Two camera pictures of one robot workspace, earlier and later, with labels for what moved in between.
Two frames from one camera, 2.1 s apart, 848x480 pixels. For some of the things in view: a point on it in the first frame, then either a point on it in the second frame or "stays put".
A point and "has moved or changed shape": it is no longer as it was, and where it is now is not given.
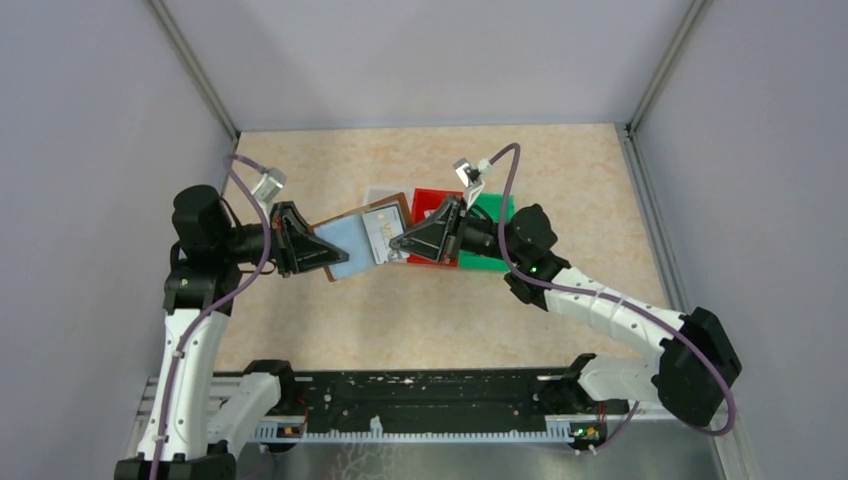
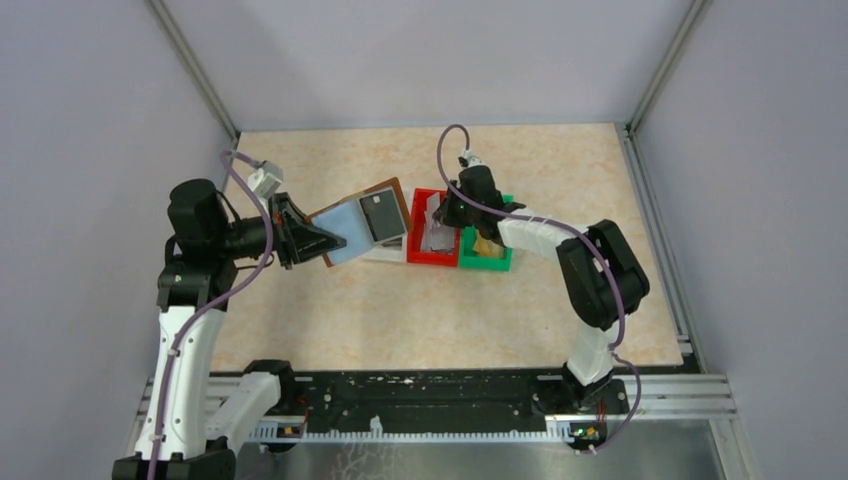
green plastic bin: (492, 202) stays put
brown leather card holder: (348, 232) has moved or changed shape
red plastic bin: (424, 201) stays put
